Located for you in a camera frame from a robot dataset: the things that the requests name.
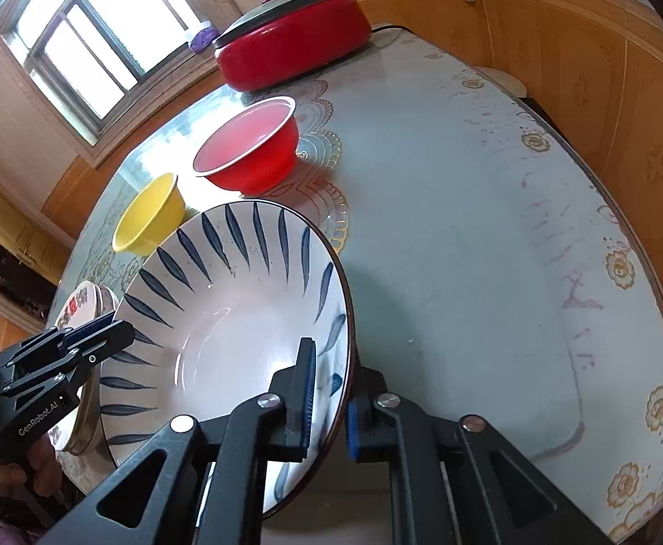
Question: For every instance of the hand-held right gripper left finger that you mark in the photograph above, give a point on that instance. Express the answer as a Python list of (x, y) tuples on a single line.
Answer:
[(307, 403)]

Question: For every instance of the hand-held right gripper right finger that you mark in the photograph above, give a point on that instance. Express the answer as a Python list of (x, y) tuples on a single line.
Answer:
[(353, 431)]

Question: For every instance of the purple tissue box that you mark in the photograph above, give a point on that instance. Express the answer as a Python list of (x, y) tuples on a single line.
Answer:
[(204, 38)]

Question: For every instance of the red plastic bowl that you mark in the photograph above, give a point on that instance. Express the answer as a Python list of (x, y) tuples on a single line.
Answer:
[(252, 147)]

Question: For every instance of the yellow plastic bowl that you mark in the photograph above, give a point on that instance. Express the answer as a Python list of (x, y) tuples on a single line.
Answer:
[(150, 221)]

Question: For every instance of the window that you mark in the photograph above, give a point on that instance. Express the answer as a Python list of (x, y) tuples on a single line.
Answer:
[(110, 17)]

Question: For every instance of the person's left hand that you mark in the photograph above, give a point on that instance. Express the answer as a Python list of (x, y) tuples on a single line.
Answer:
[(45, 465)]

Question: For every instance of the red electric cooking pot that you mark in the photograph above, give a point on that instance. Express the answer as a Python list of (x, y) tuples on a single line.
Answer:
[(292, 51)]

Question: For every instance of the yellow wooden panel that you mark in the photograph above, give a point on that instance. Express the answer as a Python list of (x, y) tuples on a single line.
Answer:
[(8, 221)]

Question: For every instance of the grey pot lid red knob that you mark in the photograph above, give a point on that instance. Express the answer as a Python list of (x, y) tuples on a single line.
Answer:
[(280, 17)]

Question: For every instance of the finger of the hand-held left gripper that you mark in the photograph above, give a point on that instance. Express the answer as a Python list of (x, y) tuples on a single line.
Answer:
[(90, 325), (47, 377)]

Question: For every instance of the blue striped ceramic bowl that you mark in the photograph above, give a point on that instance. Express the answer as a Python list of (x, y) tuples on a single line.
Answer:
[(235, 318)]

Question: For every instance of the scalloped red print plate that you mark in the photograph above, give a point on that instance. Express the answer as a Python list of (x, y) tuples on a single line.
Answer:
[(73, 409)]

